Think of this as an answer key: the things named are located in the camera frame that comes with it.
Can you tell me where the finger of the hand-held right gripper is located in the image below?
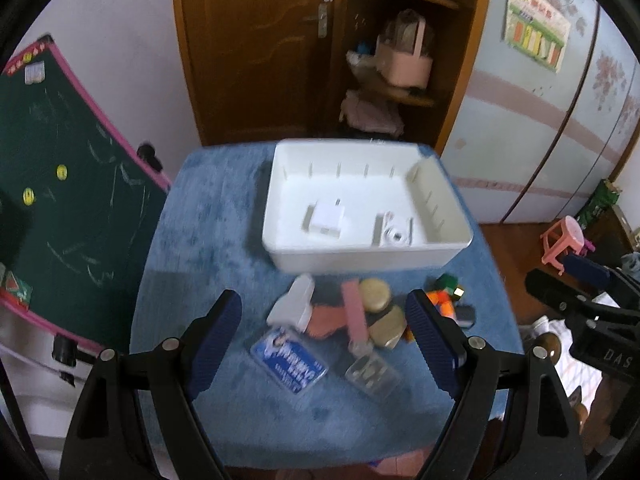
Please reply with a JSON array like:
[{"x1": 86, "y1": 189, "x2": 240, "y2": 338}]
[
  {"x1": 525, "y1": 269, "x2": 608, "y2": 328},
  {"x1": 562, "y1": 254, "x2": 640, "y2": 307}
]

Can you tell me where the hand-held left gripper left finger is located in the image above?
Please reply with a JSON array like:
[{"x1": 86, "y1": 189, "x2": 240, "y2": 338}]
[{"x1": 60, "y1": 289, "x2": 244, "y2": 480}]

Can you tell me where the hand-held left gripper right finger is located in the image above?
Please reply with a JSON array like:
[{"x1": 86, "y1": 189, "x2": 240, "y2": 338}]
[{"x1": 405, "y1": 288, "x2": 589, "y2": 480}]

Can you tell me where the colourful puzzle cube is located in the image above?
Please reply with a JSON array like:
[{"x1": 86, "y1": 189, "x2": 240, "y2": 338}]
[{"x1": 425, "y1": 272, "x2": 467, "y2": 321}]

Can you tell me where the blue card packet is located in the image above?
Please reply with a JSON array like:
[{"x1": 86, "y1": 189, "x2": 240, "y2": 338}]
[{"x1": 249, "y1": 327, "x2": 329, "y2": 397}]

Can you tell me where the pink ribbed bar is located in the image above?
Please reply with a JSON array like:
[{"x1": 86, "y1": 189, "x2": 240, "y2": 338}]
[{"x1": 342, "y1": 280, "x2": 374, "y2": 361}]

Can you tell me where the white plastic storage bin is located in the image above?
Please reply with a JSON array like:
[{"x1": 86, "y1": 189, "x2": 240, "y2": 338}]
[{"x1": 261, "y1": 139, "x2": 474, "y2": 274}]

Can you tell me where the pink plastic stool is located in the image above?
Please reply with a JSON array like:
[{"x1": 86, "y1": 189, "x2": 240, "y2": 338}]
[{"x1": 540, "y1": 216, "x2": 597, "y2": 276}]

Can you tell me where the white checked bedding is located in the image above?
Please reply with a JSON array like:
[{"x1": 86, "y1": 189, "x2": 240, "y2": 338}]
[{"x1": 520, "y1": 315, "x2": 607, "y2": 411}]

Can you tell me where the oval gold tin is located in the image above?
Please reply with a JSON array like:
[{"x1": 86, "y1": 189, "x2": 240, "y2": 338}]
[{"x1": 369, "y1": 305, "x2": 407, "y2": 349}]

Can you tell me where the brown wooden knob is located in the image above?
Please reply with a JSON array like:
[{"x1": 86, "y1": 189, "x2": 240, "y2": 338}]
[{"x1": 533, "y1": 332, "x2": 561, "y2": 361}]

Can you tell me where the clear plastic box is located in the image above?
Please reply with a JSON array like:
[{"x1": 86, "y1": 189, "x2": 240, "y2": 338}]
[{"x1": 344, "y1": 352, "x2": 402, "y2": 399}]

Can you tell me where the green patterned packet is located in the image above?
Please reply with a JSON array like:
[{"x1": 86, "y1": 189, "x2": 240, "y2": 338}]
[{"x1": 575, "y1": 179, "x2": 622, "y2": 228}]

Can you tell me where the round gold tin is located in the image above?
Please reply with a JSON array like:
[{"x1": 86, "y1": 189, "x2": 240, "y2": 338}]
[{"x1": 360, "y1": 277, "x2": 394, "y2": 313}]

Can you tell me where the white spray bottle head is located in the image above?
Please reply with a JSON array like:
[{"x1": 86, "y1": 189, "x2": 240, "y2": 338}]
[{"x1": 266, "y1": 274, "x2": 316, "y2": 332}]

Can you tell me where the blue fuzzy table cover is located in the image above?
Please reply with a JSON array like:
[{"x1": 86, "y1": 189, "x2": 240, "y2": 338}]
[{"x1": 130, "y1": 142, "x2": 523, "y2": 471}]

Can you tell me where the pink sponge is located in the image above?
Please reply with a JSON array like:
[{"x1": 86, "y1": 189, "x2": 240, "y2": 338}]
[{"x1": 306, "y1": 304, "x2": 351, "y2": 342}]

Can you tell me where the pale blue wardrobe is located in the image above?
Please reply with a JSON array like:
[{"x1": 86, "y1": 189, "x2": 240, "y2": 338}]
[{"x1": 440, "y1": 0, "x2": 640, "y2": 226}]

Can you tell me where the white charger adapter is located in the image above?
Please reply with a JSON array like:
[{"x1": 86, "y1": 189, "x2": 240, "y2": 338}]
[{"x1": 301, "y1": 200, "x2": 347, "y2": 237}]

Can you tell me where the pink folded cloth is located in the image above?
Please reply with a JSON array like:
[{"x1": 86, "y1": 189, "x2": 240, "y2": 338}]
[{"x1": 340, "y1": 90, "x2": 406, "y2": 137}]

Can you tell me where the wooden corner shelf unit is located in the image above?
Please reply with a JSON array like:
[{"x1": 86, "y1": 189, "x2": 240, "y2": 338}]
[{"x1": 334, "y1": 0, "x2": 495, "y2": 155}]

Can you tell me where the brown wooden door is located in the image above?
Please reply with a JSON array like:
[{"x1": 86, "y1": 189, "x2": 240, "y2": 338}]
[{"x1": 171, "y1": 0, "x2": 347, "y2": 147}]

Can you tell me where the blue and white shelf item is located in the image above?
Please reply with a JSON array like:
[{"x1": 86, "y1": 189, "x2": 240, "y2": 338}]
[{"x1": 346, "y1": 40, "x2": 379, "y2": 69}]

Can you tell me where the green chalkboard with pink frame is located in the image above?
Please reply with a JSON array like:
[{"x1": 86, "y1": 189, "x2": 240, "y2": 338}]
[{"x1": 0, "y1": 34, "x2": 172, "y2": 361}]

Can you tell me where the colourful wall poster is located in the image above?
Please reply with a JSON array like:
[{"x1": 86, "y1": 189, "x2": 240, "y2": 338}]
[{"x1": 502, "y1": 0, "x2": 572, "y2": 75}]

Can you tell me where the pink handled basket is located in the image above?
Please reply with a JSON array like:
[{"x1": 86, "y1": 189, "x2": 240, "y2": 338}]
[{"x1": 375, "y1": 15, "x2": 434, "y2": 89}]

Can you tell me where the metal door handle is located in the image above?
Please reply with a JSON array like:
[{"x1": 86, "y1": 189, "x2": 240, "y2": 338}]
[{"x1": 302, "y1": 2, "x2": 331, "y2": 39}]

